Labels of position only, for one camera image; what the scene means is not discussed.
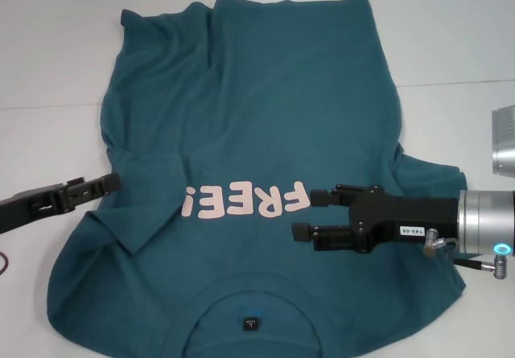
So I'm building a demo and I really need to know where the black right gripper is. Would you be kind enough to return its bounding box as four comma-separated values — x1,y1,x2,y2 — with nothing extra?
291,183,460,254

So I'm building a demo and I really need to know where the right gripper cable with plug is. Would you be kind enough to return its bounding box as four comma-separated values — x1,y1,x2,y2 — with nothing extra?
424,228,498,273

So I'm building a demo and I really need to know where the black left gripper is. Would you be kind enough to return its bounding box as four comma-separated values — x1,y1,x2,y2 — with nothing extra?
0,172,124,234

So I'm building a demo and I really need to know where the teal t-shirt with pink print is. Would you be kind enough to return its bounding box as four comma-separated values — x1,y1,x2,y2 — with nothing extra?
44,0,470,358

